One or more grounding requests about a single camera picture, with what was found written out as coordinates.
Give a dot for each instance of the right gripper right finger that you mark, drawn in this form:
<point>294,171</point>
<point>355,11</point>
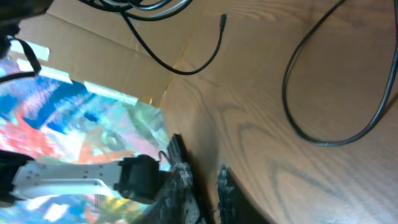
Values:
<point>233,205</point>

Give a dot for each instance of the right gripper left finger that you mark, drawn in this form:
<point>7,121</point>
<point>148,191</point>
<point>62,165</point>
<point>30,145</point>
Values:
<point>180,200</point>

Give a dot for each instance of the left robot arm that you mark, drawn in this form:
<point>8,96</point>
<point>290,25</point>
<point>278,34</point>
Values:
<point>139,179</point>

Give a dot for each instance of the colourful painted backdrop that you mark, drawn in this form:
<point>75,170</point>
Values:
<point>55,120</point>

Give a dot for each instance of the cardboard panel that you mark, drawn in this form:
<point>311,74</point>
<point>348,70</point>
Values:
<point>97,47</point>

